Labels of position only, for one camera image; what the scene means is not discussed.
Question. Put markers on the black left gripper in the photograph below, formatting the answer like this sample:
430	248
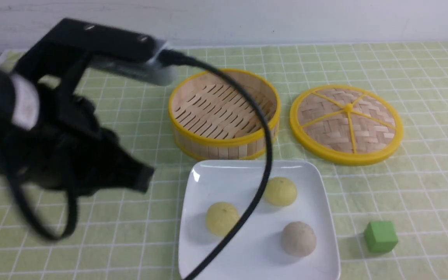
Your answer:
54	139

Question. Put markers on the yellow steamed bun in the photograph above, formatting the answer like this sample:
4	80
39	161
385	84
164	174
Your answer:
280	192
220	218

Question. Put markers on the grey-brown steamed bun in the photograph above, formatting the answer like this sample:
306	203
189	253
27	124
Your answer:
298	239

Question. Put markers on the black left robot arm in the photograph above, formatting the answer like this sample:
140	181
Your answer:
51	137

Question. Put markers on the yellow steamed bun on plate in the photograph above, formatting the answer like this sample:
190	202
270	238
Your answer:
280	192

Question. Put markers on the bamboo steamer basket yellow rim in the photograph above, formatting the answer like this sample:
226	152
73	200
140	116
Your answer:
211	120

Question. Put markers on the woven bamboo steamer lid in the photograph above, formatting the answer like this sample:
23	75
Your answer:
346	125

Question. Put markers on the green cube block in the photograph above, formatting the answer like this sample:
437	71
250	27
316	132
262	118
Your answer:
380	237

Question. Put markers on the green checkered tablecloth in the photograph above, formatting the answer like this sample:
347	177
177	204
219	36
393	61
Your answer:
124	235

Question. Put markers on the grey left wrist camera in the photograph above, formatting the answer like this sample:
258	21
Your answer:
72	46

